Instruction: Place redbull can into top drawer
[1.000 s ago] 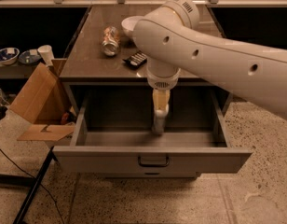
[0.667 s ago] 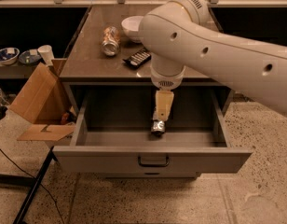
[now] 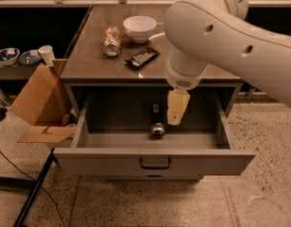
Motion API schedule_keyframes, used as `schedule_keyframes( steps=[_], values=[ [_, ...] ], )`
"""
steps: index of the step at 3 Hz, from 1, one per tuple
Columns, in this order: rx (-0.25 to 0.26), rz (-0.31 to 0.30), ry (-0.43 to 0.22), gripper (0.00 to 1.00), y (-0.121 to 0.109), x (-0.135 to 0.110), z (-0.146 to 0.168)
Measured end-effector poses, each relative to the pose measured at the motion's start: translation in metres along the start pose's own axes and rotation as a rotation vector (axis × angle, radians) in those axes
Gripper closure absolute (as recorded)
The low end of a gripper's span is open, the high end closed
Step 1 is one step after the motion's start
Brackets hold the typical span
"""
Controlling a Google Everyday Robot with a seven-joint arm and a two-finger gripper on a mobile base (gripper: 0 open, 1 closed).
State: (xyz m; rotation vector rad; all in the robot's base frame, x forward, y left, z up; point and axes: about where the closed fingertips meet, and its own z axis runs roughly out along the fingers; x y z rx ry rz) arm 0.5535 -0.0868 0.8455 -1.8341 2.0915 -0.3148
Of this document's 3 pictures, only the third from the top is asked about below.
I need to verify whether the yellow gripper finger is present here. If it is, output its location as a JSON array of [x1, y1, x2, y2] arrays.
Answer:
[[167, 89, 190, 126]]

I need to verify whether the blue silver redbull can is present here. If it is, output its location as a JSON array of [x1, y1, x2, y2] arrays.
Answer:
[[150, 103, 165, 138]]

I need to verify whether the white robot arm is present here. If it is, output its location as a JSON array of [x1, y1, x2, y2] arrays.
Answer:
[[163, 0, 291, 126]]

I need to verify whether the open grey top drawer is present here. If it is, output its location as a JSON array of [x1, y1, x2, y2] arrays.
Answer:
[[54, 87, 255, 180]]

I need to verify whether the grey drawer cabinet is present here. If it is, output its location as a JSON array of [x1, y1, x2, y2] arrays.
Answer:
[[60, 4, 248, 118]]

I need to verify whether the orange soda can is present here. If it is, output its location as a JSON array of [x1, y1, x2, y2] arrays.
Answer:
[[103, 26, 123, 57]]

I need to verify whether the black snack bar wrapper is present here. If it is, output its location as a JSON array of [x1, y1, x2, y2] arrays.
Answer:
[[126, 46, 160, 70]]

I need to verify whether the white bowl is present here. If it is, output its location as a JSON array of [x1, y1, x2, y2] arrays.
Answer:
[[123, 15, 157, 44]]

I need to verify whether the brown cardboard box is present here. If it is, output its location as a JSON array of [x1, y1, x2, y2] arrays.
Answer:
[[9, 64, 76, 144]]

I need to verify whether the white paper cup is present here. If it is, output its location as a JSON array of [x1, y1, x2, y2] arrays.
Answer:
[[38, 45, 55, 65]]

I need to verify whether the black metal floor bar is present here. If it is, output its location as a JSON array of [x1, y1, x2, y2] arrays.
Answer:
[[0, 151, 56, 227]]

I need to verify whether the blue patterned bowl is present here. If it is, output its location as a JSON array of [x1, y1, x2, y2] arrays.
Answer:
[[0, 47, 20, 66]]

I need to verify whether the black floor cable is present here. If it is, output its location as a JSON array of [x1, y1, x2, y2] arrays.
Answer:
[[0, 144, 66, 227]]

